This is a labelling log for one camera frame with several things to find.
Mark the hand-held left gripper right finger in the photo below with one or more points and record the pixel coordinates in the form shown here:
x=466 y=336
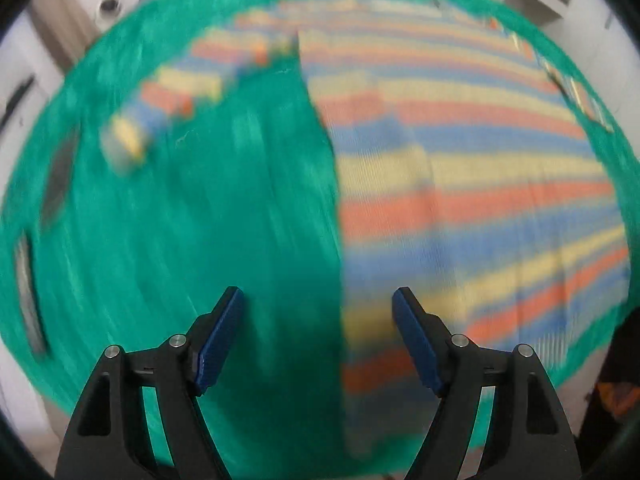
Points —
x=416 y=345

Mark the white wardrobe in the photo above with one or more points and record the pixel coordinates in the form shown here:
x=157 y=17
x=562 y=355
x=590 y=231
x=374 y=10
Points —
x=50 y=35

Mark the green plush blanket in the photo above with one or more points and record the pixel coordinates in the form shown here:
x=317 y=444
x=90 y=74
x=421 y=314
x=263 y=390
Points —
x=175 y=235

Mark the round white wall fixture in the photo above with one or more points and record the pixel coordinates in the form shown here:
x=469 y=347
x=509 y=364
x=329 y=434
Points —
x=108 y=6

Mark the dark cloth with orange patch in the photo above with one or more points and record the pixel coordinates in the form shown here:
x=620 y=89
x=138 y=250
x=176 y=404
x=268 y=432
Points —
x=615 y=390

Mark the striped knit sweater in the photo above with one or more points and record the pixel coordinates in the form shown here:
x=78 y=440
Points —
x=450 y=160

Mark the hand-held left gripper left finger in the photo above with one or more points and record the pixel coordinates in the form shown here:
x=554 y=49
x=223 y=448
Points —
x=220 y=345

